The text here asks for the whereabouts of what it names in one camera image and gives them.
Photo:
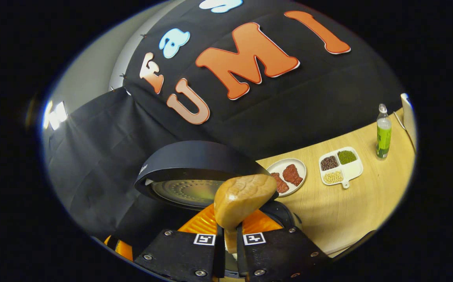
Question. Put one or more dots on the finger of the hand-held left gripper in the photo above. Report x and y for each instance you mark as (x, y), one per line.
(124, 248)

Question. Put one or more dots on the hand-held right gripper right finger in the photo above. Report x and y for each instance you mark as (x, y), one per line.
(277, 250)

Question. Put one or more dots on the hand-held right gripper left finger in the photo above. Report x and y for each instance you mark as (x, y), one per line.
(179, 250)

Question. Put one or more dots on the wooden spoon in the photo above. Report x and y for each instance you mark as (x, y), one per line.
(242, 199)

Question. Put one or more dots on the black rice cooker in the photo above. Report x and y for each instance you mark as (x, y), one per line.
(187, 156)

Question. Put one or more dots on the red meat slice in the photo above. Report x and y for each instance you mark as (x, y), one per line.
(280, 183)
(292, 175)

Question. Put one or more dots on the round white plate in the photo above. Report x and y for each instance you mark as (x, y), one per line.
(289, 161)

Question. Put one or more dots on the pile of pale soybeans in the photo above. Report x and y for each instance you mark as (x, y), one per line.
(333, 177)

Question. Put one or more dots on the pile of dark red beans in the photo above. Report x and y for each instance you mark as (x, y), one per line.
(329, 163)

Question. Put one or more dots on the white divided dish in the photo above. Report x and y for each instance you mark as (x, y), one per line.
(352, 170)

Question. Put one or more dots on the pile of green beans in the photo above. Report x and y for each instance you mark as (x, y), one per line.
(346, 157)

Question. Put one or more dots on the ceiling light panel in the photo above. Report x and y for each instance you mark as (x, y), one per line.
(56, 114)

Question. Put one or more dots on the green drink bottle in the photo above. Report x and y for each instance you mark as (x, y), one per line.
(383, 137)

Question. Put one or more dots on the white toaster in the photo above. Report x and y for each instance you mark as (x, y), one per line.
(408, 117)

